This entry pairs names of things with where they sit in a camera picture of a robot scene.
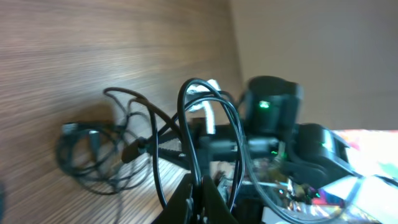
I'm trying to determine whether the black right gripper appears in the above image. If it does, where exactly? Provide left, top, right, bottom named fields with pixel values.
left=121, top=122, right=279, bottom=174

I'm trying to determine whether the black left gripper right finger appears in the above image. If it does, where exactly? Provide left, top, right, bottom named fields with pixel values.
left=200, top=175, right=238, bottom=224

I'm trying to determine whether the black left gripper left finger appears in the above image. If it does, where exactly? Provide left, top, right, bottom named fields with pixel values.
left=152, top=174, right=199, bottom=224

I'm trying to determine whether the black USB cable long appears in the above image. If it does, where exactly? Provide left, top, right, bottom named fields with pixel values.
left=56, top=78, right=245, bottom=208

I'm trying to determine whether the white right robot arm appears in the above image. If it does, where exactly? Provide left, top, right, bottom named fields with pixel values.
left=121, top=76, right=397, bottom=223

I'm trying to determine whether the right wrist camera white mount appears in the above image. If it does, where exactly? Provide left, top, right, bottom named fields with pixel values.
left=185, top=84, right=216, bottom=134

